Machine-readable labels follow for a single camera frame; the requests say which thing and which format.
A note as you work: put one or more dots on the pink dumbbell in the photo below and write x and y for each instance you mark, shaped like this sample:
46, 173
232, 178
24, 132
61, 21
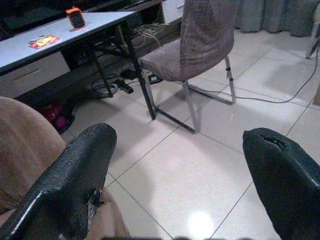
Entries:
56, 117

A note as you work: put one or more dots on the white drawer cabinet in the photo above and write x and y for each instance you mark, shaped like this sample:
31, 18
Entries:
32, 75

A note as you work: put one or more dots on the red and yellow packet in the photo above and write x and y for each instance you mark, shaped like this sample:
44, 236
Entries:
44, 41

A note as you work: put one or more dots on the grey table with black legs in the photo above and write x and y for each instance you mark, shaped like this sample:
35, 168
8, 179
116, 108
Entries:
82, 30

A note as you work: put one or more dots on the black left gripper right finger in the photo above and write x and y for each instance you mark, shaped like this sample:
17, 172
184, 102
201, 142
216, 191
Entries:
287, 180

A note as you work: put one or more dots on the brown fabric sofa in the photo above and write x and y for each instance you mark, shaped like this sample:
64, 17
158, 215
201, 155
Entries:
27, 155

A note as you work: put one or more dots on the white chair leg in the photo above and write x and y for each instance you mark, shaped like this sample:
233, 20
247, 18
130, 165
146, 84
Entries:
313, 40

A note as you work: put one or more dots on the orange and black device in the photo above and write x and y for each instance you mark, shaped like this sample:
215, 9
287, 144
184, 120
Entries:
76, 18

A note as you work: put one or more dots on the black power strip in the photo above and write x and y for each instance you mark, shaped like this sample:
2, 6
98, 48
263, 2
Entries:
154, 78

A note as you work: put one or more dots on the grey curtain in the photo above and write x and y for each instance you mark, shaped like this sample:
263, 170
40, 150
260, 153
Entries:
272, 15

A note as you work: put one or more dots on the brown fabric chair, metal legs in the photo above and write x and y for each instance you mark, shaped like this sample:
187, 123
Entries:
197, 47

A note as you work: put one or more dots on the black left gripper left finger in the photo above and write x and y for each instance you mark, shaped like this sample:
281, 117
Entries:
67, 180

